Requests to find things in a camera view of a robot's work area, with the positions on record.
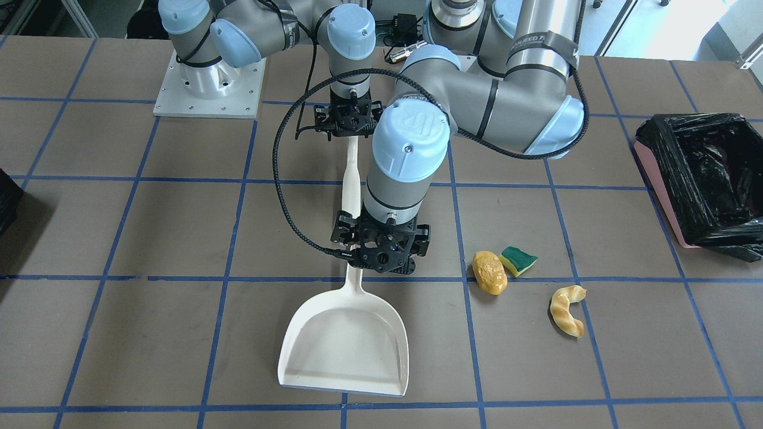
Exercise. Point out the yellow potato-shaped bread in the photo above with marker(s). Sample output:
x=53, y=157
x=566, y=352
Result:
x=489, y=273

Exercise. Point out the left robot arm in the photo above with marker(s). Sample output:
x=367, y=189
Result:
x=507, y=83

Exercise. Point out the twisted croissant bread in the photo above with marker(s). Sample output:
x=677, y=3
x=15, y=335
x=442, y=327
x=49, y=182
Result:
x=560, y=309

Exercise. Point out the green yellow sponge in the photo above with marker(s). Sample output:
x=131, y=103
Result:
x=516, y=261

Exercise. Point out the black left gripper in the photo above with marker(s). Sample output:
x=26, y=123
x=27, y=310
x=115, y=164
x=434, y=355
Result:
x=344, y=229

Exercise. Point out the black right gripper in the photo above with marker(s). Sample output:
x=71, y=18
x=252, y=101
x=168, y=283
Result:
x=322, y=117

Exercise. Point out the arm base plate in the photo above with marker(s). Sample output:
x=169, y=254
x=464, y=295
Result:
x=214, y=92

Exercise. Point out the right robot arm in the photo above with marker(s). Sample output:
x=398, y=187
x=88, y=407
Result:
x=218, y=44

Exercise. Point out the white plastic dustpan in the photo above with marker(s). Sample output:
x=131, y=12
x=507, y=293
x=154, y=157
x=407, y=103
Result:
x=346, y=340

